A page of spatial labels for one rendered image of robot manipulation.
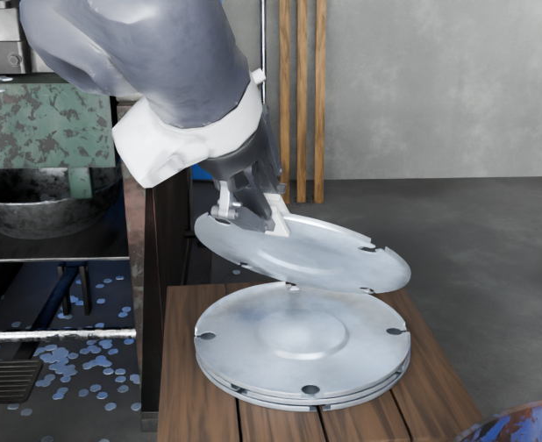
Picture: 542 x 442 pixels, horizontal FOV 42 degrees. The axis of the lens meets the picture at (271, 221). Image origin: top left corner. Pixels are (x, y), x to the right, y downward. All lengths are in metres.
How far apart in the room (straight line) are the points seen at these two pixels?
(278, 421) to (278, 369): 0.08
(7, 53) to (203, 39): 0.82
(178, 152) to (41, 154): 0.70
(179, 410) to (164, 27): 0.51
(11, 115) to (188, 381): 0.58
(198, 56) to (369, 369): 0.51
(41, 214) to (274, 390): 0.69
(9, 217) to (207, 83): 0.93
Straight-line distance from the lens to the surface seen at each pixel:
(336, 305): 1.03
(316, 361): 0.90
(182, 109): 0.55
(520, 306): 1.90
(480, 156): 2.83
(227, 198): 0.66
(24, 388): 1.28
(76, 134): 1.24
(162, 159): 0.58
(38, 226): 1.41
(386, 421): 0.85
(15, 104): 1.25
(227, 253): 1.00
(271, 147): 0.73
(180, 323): 1.03
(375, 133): 2.70
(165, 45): 0.49
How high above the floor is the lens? 0.87
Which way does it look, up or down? 22 degrees down
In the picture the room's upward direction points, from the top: straight up
